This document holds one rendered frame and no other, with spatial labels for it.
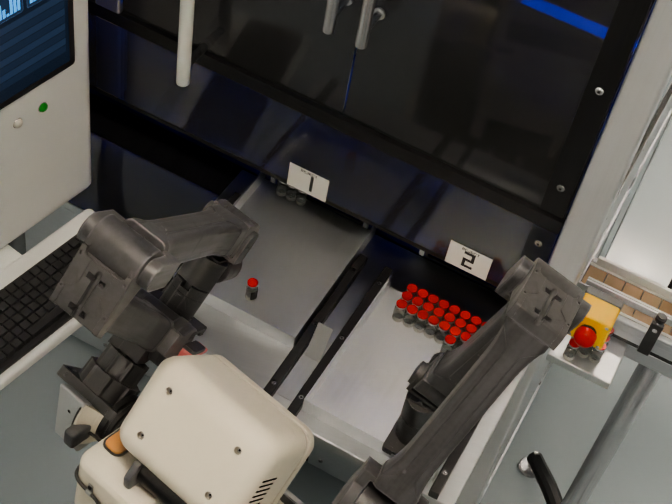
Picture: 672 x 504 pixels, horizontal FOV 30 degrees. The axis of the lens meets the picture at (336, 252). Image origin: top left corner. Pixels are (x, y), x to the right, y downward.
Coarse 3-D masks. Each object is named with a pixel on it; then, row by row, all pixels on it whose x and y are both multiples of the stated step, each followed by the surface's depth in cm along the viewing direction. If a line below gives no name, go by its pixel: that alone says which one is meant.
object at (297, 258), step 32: (256, 192) 254; (288, 224) 249; (320, 224) 250; (352, 224) 252; (256, 256) 243; (288, 256) 244; (320, 256) 245; (352, 256) 242; (224, 288) 237; (288, 288) 239; (320, 288) 240; (256, 320) 230; (288, 320) 234
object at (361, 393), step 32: (384, 288) 238; (384, 320) 237; (352, 352) 231; (384, 352) 232; (416, 352) 233; (320, 384) 225; (352, 384) 227; (384, 384) 228; (320, 416) 220; (352, 416) 222; (384, 416) 223
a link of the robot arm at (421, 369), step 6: (438, 354) 207; (432, 360) 206; (420, 366) 195; (426, 366) 195; (414, 372) 197; (420, 372) 195; (414, 378) 196; (420, 378) 195; (414, 384) 197; (408, 390) 198; (414, 390) 198; (420, 396) 198; (426, 402) 198; (432, 408) 198
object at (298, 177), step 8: (296, 168) 237; (288, 176) 240; (296, 176) 239; (304, 176) 238; (312, 176) 237; (288, 184) 241; (296, 184) 240; (304, 184) 239; (320, 184) 237; (328, 184) 236; (312, 192) 240; (320, 192) 238
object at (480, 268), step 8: (448, 248) 232; (456, 248) 231; (464, 248) 230; (448, 256) 233; (456, 256) 232; (464, 256) 231; (480, 256) 229; (456, 264) 233; (472, 264) 231; (480, 264) 230; (488, 264) 229; (472, 272) 233; (480, 272) 232
